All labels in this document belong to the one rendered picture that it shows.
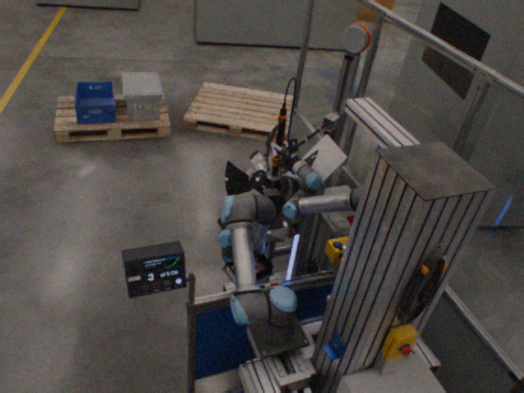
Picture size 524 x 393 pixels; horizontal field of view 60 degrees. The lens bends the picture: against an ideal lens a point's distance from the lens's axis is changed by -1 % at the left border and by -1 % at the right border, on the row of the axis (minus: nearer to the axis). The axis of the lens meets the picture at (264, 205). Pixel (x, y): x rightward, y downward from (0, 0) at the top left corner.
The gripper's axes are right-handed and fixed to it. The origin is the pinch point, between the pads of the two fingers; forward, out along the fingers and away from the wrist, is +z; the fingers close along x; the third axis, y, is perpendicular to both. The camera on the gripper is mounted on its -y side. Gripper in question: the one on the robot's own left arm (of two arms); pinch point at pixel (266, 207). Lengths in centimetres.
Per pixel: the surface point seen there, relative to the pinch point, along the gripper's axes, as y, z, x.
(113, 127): 267, 122, 75
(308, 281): -29.5, -2.5, 36.3
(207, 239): 96, 62, 108
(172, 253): 9, -62, -8
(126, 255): 24, -74, -9
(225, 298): -1, -40, 33
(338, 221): -22, 51, 32
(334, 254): -39.6, 4.4, 16.8
